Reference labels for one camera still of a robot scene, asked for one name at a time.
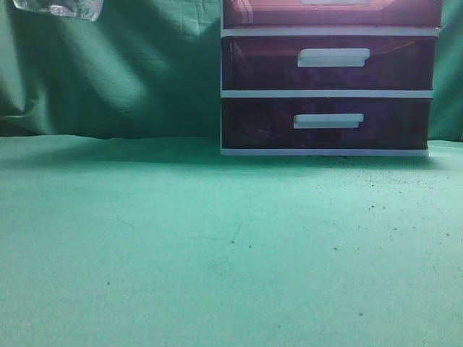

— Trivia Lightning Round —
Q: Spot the dark top drawer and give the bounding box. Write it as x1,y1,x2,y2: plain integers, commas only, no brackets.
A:
222,0,443,28

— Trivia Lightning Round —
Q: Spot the dark drawer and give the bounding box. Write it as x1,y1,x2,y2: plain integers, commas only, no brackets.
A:
221,98,431,150
221,36,436,90
222,0,443,28

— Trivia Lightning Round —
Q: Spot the clear plastic water bottle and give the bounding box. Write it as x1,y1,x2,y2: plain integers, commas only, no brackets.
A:
12,0,104,22

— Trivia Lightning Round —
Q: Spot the dark bottom drawer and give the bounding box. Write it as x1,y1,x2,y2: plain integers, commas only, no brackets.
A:
221,98,431,150

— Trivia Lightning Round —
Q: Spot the dark middle drawer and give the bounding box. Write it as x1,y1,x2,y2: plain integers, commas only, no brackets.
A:
221,36,436,90

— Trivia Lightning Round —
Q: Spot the green cloth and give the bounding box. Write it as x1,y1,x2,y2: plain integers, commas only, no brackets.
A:
1,1,462,346

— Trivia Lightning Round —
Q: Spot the white frame drawer cabinet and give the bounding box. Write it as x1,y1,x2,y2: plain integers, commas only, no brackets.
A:
220,1,442,157

